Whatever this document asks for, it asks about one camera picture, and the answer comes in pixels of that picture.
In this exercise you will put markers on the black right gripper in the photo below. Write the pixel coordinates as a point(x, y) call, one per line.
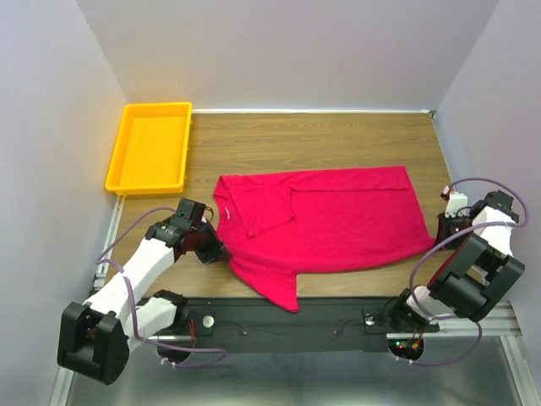
point(441, 232)

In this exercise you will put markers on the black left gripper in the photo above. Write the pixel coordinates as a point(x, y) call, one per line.
point(216, 251)

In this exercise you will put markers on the pink t shirt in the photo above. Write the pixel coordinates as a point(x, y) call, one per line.
point(279, 225)

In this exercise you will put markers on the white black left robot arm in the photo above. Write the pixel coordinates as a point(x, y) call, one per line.
point(97, 336)

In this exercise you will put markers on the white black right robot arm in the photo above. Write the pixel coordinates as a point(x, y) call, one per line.
point(479, 271)

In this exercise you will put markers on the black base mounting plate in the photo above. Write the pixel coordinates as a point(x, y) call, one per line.
point(325, 324)

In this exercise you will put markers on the yellow plastic tray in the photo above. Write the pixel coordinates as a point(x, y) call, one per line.
point(150, 152)

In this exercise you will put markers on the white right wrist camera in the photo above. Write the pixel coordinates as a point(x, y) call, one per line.
point(456, 203)

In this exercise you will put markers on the aluminium frame rail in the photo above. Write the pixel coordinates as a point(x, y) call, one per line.
point(98, 335)

